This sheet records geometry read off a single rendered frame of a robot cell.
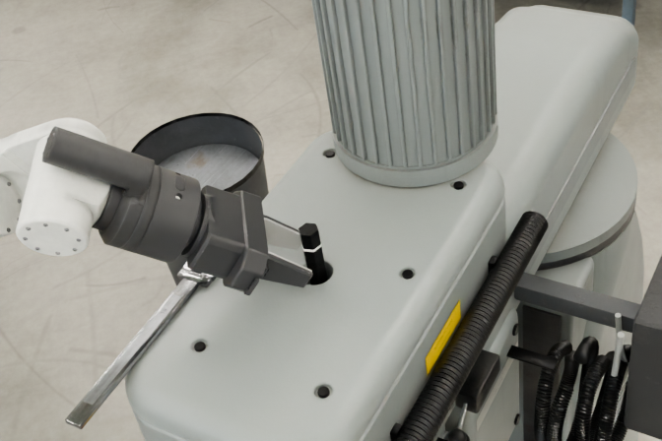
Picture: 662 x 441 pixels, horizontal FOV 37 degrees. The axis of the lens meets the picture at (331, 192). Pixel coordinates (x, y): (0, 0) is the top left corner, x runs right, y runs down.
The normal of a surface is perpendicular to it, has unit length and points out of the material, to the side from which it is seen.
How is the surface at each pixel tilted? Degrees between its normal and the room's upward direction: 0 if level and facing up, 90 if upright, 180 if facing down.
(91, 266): 0
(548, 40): 0
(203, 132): 86
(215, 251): 90
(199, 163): 0
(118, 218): 52
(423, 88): 90
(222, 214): 37
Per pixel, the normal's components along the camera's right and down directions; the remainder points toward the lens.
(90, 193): 0.51, -0.48
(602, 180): -0.13, -0.75
